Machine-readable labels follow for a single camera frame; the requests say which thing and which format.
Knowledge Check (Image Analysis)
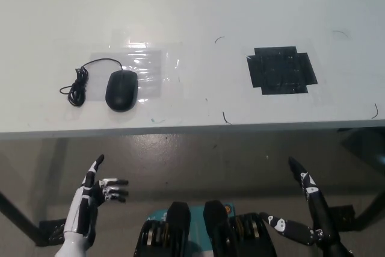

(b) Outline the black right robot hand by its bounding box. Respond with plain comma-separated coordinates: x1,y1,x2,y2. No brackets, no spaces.
259,156,356,257

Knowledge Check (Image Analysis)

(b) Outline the black leg foot plate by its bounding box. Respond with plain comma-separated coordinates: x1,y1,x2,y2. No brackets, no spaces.
38,218,67,243
330,205,356,225

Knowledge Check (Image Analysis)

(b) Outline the black mouse cable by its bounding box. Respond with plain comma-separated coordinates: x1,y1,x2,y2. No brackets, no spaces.
59,58,124,108

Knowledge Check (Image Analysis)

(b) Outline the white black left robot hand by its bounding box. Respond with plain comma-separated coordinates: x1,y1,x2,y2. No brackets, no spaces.
61,154,130,246

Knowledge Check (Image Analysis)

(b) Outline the black tape patch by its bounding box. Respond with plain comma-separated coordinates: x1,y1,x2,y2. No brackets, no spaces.
247,46,319,96

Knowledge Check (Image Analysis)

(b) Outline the clear plastic sheet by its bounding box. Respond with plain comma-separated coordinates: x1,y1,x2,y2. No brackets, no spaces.
87,29,184,103

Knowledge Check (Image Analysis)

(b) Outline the black computer mouse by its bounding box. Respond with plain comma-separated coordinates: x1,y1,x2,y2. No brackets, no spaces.
105,70,140,113

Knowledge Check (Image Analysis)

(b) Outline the black table leg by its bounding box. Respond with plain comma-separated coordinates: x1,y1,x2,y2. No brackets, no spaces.
0,190,43,246
354,189,385,231

